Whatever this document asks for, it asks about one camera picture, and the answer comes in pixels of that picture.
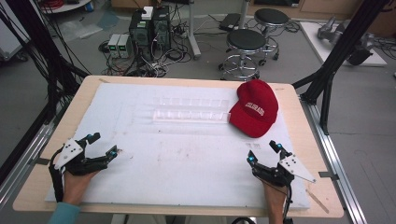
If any tangle of floor cables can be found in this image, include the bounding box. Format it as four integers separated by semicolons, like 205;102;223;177
98;39;194;78

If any round white table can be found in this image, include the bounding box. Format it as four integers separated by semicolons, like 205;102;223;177
36;0;93;15

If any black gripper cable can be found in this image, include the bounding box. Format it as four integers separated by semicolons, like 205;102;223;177
48;147;65;203
281;183;294;224

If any white platform board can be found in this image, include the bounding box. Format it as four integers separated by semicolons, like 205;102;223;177
299;21;389;67

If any person's left hand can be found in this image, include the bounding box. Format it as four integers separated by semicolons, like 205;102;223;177
62;169;101;205

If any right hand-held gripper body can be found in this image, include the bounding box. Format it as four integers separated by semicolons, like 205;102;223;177
256;154;318;188

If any person's right hand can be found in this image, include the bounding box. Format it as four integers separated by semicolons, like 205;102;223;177
262;182;290;213

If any black frame strut with cables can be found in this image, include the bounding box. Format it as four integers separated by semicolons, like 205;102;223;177
0;0;92;185

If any aluminium rail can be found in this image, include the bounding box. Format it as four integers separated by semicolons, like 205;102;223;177
299;95;369;224
0;121;56;207

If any grey power supply unit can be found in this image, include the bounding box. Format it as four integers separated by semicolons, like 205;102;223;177
117;34;134;60
106;33;122;59

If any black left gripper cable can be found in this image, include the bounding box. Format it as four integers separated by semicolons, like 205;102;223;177
48;147;65;203

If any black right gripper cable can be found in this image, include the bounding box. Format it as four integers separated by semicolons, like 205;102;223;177
281;183;294;224

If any clear acrylic compartment tray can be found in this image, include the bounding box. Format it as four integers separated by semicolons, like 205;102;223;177
151;96;232;125

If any clear plastic sheet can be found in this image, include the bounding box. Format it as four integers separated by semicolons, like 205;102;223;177
58;19;105;42

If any black round stool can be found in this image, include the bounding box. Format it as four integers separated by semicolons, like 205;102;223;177
219;28;269;82
253;7;290;67

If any black computer tower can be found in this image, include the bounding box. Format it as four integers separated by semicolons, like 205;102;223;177
151;5;173;53
128;9;155;61

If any black flat case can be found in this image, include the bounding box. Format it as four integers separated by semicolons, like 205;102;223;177
218;12;242;33

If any red baseball cap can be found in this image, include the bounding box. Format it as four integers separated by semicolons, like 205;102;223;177
228;78;279;139

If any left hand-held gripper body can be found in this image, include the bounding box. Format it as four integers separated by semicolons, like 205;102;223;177
53;137;106;176

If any grey metal stand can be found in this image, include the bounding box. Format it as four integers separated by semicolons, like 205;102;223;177
186;0;203;61

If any thin wooden stick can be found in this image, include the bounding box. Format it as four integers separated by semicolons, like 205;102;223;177
305;189;331;215

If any white box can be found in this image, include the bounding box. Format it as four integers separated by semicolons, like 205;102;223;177
141;6;155;21

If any white foam mat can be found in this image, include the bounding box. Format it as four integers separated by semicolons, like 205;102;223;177
45;82;311;210

